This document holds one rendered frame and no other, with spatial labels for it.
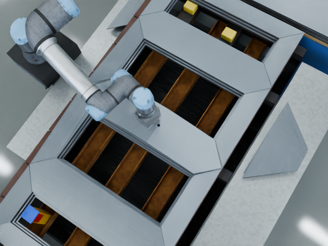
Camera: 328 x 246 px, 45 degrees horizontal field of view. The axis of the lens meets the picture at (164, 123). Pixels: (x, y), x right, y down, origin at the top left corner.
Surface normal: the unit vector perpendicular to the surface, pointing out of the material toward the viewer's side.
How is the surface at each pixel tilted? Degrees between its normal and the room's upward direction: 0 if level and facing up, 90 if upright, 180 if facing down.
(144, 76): 0
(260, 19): 0
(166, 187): 0
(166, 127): 10
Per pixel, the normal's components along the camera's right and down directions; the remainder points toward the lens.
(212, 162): 0.09, -0.21
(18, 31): -0.16, -0.22
